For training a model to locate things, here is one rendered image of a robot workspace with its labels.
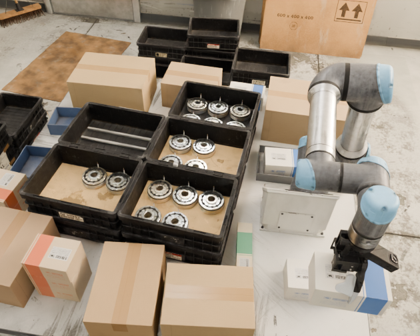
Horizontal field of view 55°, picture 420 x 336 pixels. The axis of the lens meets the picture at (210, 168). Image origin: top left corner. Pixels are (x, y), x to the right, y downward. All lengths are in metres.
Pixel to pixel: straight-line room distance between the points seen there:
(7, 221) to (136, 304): 0.62
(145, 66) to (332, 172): 1.52
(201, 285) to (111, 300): 0.30
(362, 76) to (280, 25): 3.05
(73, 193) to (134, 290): 0.54
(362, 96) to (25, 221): 1.27
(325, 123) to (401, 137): 2.48
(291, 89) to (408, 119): 1.80
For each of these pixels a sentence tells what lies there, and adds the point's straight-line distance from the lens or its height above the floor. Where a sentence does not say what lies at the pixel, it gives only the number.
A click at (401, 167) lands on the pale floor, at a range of 3.32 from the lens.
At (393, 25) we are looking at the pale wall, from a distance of 4.70.
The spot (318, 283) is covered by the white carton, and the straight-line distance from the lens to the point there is 1.17.
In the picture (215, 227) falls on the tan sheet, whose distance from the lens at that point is 1.59.
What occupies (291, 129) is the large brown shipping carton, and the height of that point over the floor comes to 0.80.
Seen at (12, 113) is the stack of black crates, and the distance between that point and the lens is 3.05.
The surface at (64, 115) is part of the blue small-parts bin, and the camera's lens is 2.36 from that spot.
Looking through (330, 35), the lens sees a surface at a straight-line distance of 4.35.
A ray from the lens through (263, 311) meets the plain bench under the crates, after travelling 1.58.
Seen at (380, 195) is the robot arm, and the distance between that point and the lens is 0.95.
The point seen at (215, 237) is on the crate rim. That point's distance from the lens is 1.45.
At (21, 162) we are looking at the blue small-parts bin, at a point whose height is 0.74.
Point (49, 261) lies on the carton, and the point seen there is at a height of 0.92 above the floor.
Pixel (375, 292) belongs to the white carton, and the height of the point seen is 1.14.
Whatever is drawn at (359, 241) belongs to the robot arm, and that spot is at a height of 1.33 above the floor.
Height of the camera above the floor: 2.12
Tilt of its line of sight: 46 degrees down
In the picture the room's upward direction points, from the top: 2 degrees clockwise
